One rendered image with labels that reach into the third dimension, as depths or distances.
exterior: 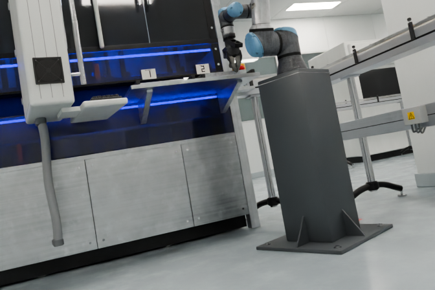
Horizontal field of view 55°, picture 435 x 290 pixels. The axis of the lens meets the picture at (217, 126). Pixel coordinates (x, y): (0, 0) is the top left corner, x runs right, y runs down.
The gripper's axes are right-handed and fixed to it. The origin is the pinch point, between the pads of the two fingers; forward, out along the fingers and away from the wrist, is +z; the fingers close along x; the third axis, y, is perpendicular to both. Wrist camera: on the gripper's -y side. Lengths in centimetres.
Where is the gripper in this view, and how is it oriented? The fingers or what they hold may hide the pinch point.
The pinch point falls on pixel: (236, 69)
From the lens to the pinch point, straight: 229.4
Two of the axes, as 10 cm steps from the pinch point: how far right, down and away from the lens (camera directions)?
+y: -3.2, 1.4, 9.4
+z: 1.8, 9.8, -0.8
